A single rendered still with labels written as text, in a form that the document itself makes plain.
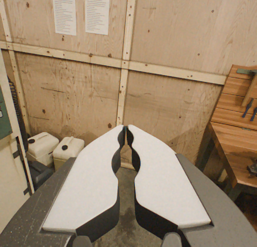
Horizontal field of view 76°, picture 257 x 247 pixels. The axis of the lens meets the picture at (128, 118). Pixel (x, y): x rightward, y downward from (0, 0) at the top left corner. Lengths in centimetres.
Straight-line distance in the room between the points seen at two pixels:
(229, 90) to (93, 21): 128
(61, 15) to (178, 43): 105
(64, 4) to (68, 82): 69
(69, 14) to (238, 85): 154
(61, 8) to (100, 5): 36
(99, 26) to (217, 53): 102
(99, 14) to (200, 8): 79
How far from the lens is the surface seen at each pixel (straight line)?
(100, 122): 190
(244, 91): 163
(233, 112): 168
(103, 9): 165
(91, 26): 168
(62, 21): 181
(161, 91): 161
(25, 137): 117
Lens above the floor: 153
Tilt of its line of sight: 28 degrees down
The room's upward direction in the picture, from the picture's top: 7 degrees clockwise
